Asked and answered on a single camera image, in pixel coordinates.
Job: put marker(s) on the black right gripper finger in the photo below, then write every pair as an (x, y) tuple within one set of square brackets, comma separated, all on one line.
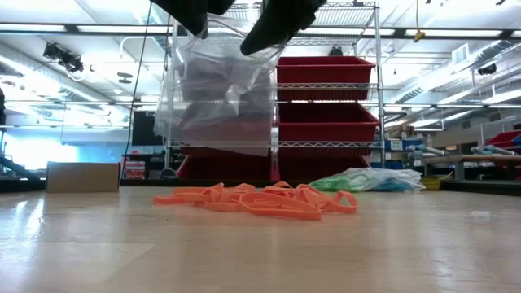
[(281, 24)]

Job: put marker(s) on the black aluminium rig frame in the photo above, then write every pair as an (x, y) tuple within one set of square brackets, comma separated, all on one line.
[(468, 188)]

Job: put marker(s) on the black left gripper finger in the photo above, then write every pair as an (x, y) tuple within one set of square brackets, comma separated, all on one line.
[(195, 16)]

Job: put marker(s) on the pale robot arm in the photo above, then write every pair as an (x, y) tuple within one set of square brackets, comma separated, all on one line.
[(427, 150), (492, 150)]

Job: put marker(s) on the small black dome object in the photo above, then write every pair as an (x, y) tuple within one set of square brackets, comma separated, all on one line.
[(335, 51)]

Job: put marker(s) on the red and white box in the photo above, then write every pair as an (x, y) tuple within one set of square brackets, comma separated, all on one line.
[(134, 169)]

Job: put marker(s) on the long ceiling light bar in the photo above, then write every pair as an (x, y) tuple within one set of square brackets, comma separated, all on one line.
[(81, 28), (452, 33)]

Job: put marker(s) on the bunch of green rubber bands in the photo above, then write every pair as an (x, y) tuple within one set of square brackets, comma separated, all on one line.
[(334, 185)]

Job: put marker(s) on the black monitor screen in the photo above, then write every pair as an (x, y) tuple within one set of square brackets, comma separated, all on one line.
[(142, 128)]

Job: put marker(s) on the black ceiling track spotlight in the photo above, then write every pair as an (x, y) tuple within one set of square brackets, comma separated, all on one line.
[(63, 59)]

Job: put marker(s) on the stack of blue bins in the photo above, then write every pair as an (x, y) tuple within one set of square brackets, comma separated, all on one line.
[(386, 163)]

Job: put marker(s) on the black ceiling camera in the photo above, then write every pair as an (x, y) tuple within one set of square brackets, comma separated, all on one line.
[(487, 69)]

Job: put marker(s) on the bunch of blue rubber bands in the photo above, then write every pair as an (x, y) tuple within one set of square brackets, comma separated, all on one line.
[(392, 186)]

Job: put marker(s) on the wooden bench with grey legs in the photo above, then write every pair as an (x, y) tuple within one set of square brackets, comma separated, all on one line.
[(468, 159)]

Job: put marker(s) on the orange rubber band tangle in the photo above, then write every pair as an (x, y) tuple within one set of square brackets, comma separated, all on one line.
[(264, 201)]

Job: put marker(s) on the red storage bin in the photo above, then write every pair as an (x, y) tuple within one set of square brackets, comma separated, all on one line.
[(504, 138)]

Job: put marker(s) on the small cardboard box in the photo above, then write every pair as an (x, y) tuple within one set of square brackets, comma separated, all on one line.
[(81, 177)]

